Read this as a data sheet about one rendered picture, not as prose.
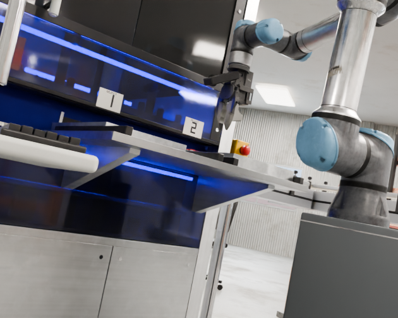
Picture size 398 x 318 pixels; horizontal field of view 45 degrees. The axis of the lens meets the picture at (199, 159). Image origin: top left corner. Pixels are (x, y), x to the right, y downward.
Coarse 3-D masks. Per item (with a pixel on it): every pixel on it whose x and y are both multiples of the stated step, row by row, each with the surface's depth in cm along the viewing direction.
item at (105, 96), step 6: (102, 90) 147; (108, 90) 148; (102, 96) 147; (108, 96) 148; (114, 96) 150; (120, 96) 151; (102, 102) 147; (108, 102) 148; (114, 102) 150; (120, 102) 151; (108, 108) 149; (114, 108) 150; (120, 108) 151
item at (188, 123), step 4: (188, 120) 168; (192, 120) 170; (196, 120) 171; (184, 124) 168; (188, 124) 169; (192, 124) 170; (200, 124) 172; (184, 128) 168; (188, 128) 169; (196, 128) 171; (200, 128) 172; (184, 132) 168; (188, 132) 169; (196, 132) 171; (200, 132) 172; (196, 136) 171; (200, 136) 172
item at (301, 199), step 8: (296, 176) 222; (304, 184) 232; (272, 192) 214; (280, 192) 217; (288, 192) 221; (296, 192) 224; (304, 192) 228; (312, 192) 232; (272, 200) 217; (280, 200) 218; (288, 200) 221; (296, 200) 225; (304, 200) 228; (312, 200) 232
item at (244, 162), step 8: (208, 152) 140; (216, 152) 138; (240, 160) 134; (248, 160) 136; (256, 160) 138; (248, 168) 136; (256, 168) 138; (264, 168) 140; (272, 168) 142; (280, 168) 144; (280, 176) 144; (288, 176) 146
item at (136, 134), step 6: (54, 126) 144; (132, 132) 124; (138, 132) 126; (144, 138) 127; (150, 138) 128; (156, 138) 129; (162, 138) 131; (162, 144) 131; (168, 144) 132; (174, 144) 133; (180, 144) 134
